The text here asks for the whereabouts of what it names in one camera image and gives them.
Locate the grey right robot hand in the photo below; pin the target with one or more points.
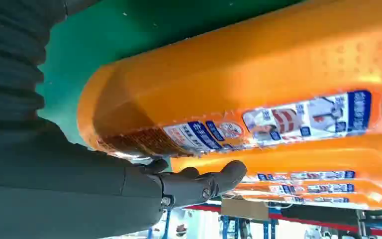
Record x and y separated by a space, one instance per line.
62 191

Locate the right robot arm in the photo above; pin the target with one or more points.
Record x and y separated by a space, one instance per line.
9 56

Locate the cardboard box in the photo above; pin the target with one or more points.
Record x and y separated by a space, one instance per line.
243 209

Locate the red rail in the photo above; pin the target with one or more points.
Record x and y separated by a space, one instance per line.
309 223

